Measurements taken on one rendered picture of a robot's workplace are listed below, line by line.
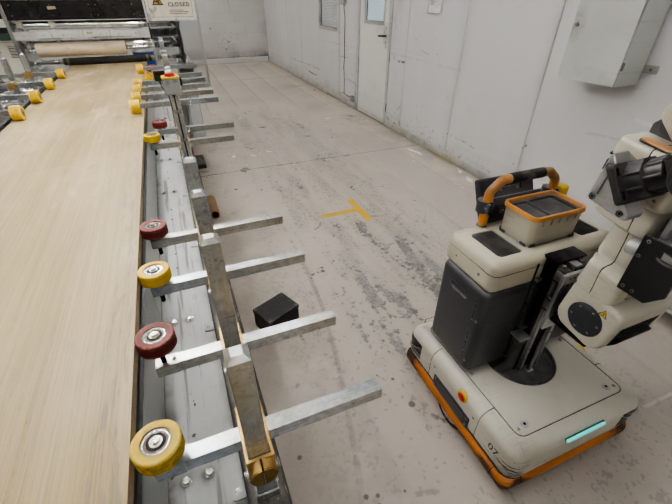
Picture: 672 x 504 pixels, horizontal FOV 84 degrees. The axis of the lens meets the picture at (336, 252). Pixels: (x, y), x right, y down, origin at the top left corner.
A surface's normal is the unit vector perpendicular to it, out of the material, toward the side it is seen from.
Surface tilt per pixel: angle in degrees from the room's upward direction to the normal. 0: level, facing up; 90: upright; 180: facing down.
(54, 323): 0
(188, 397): 0
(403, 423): 0
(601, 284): 90
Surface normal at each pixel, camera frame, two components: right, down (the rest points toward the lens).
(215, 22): 0.38, 0.52
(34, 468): 0.00, -0.82
